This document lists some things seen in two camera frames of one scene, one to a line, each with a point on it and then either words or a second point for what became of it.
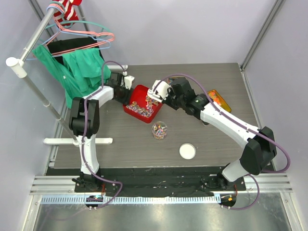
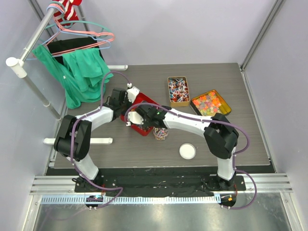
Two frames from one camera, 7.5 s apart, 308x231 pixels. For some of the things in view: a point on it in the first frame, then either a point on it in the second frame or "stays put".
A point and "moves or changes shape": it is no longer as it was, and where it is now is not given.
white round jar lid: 187,151 stays put
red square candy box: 142,106 moves or changes shape
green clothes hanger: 80,22 stays put
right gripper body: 172,101 to 146,123
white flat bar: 71,141 stays put
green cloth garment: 80,73 stays put
